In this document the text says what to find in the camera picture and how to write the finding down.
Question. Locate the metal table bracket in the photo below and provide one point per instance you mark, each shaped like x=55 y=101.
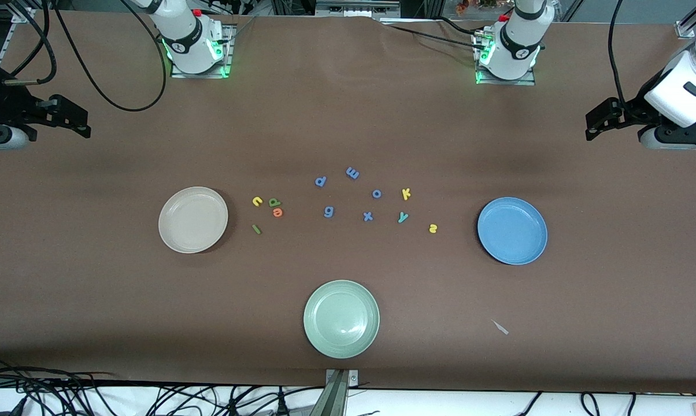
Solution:
x=339 y=393

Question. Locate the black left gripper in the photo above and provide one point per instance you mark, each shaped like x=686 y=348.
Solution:
x=635 y=110

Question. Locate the blue plate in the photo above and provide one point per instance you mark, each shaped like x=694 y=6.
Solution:
x=513 y=231

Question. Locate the blue foam letter g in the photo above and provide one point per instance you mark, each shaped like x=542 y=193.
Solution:
x=332 y=211

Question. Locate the beige brown plate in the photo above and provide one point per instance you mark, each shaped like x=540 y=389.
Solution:
x=193 y=219

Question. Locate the orange decorative object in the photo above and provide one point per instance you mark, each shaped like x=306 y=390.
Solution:
x=461 y=7

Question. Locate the teal foam letter y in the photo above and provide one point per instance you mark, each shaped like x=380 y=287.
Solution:
x=403 y=217

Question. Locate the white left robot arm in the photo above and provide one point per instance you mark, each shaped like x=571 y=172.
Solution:
x=518 y=40

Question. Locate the small white paper scrap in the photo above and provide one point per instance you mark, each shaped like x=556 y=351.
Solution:
x=501 y=328

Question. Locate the grey metal box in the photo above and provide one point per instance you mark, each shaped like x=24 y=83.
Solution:
x=354 y=8

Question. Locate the green foam letter p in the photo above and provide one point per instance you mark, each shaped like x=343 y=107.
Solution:
x=271 y=203

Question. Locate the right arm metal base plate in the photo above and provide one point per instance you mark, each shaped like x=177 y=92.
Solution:
x=197 y=75

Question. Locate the pale green plate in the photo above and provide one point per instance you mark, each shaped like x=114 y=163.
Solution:
x=341 y=319

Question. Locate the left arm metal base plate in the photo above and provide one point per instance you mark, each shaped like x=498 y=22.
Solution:
x=527 y=82

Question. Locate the aluminium frame profile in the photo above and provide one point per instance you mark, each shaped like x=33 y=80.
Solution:
x=18 y=14
x=686 y=28

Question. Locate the blue foam letter p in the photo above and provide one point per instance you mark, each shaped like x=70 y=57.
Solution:
x=318 y=184

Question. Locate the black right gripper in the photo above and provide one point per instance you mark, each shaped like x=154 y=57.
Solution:
x=7 y=104

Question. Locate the brown table mat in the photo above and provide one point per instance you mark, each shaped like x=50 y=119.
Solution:
x=93 y=300

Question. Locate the blue foam letter m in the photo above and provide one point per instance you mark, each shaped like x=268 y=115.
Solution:
x=352 y=173

